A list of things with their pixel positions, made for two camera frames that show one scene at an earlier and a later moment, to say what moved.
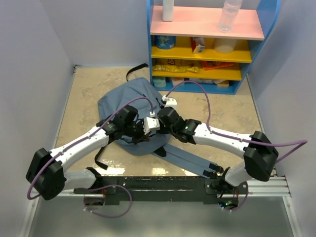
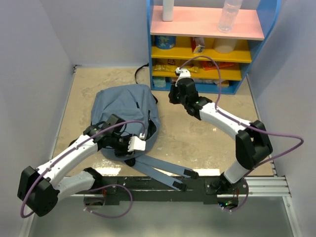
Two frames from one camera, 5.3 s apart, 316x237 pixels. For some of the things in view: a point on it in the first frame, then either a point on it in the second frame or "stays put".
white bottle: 168,10 stays put
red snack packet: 208,65 stays put
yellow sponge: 224,84 stays put
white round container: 224,45 stays put
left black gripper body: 135,131 -> 120,144
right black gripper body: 164,130 -> 175,98
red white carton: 197,45 stays put
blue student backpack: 139,93 -> 138,101
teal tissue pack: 159,82 stays put
